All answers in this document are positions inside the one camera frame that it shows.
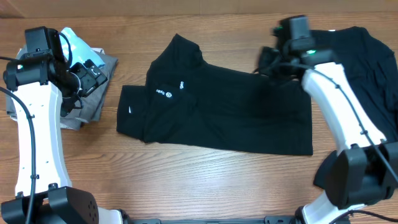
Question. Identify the plain black t-shirt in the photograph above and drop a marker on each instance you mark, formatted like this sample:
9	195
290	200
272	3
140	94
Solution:
371	70

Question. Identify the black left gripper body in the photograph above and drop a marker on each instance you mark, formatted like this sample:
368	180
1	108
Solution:
89	79

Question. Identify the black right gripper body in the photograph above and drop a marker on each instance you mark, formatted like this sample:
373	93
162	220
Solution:
268	65

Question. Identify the black polo shirt with logo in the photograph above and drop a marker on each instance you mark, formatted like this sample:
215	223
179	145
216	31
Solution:
186	100

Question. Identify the folded grey garment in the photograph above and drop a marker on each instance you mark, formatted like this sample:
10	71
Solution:
108	70

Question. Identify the folded light blue garment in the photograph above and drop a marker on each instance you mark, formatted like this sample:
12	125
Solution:
81	51

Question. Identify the white folded cloth underneath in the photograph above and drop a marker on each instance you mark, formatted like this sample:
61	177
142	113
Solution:
74	120

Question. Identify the brown cardboard barrier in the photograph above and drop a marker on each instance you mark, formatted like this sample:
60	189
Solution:
93	8

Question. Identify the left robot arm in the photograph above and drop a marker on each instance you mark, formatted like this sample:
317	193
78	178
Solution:
44	191

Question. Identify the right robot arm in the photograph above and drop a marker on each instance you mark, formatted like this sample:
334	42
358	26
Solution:
362	171

